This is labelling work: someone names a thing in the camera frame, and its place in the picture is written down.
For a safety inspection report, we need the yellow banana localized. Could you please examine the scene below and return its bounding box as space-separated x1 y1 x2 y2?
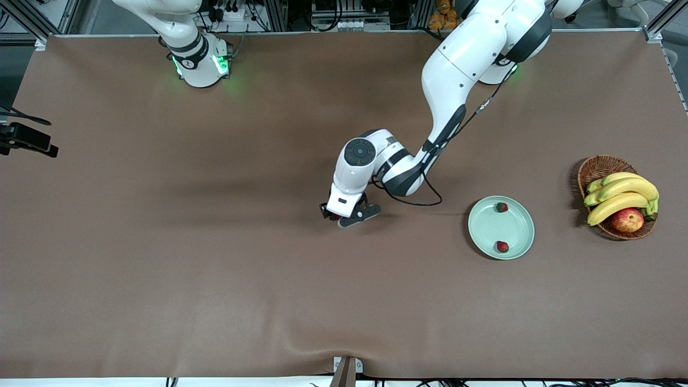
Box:
598 177 660 203
587 192 649 227
601 172 646 187

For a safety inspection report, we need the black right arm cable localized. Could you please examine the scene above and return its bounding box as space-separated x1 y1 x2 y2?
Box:
0 105 52 126

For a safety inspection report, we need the white terminal block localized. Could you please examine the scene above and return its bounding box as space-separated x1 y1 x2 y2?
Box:
332 19 391 32

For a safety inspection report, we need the pale green round plate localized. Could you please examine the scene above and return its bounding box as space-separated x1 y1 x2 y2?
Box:
468 196 535 261

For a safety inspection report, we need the aluminium frame profile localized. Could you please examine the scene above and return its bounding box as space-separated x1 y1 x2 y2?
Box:
0 0 81 46
632 0 688 44

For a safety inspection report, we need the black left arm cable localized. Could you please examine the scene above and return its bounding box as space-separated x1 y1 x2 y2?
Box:
371 63 518 207

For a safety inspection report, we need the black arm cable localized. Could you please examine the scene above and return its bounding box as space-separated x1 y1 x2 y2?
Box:
0 105 52 126
371 63 518 207

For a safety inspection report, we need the red apple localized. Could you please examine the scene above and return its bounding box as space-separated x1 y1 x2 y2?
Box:
611 208 645 233

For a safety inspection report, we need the white power strip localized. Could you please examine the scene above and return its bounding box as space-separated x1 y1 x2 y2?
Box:
214 5 248 23

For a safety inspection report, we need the pile of orange bread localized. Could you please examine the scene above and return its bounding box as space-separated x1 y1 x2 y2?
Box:
428 0 458 31

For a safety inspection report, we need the brown wicker basket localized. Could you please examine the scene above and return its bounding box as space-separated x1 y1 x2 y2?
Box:
577 155 657 240

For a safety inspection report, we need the large table mat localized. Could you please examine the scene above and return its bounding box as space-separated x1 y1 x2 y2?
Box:
0 31 688 379

